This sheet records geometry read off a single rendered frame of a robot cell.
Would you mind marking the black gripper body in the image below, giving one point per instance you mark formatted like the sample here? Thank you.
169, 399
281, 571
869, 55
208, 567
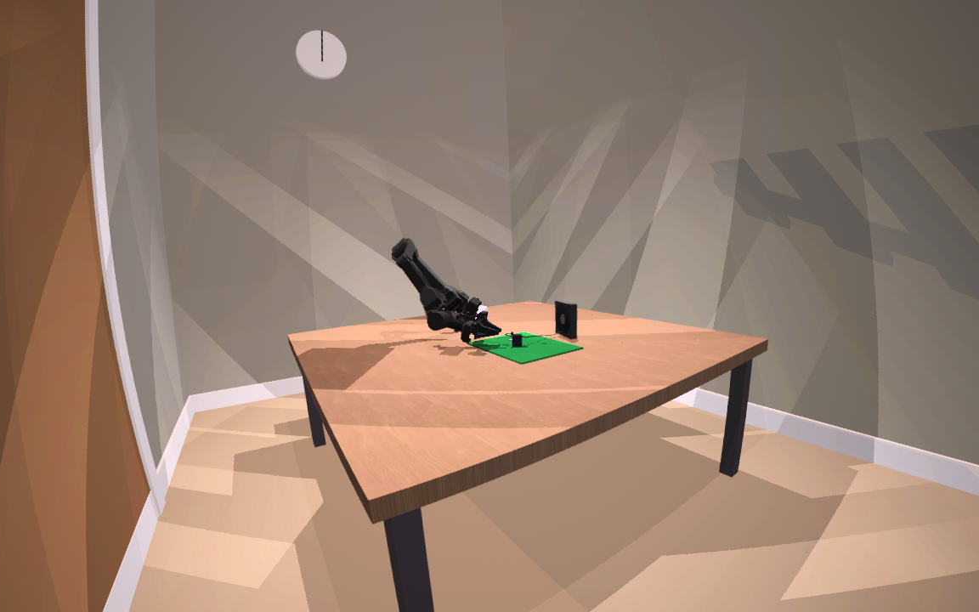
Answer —
466, 327

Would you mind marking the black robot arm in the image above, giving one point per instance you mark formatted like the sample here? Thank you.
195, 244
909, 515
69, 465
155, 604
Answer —
440, 301

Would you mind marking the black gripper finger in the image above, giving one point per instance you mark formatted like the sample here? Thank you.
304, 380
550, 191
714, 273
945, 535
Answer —
484, 331
489, 324

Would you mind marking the green circuit board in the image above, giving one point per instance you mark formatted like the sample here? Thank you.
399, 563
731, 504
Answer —
534, 348

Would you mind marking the black cable with plug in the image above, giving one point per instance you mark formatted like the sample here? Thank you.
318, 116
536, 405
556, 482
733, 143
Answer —
517, 339

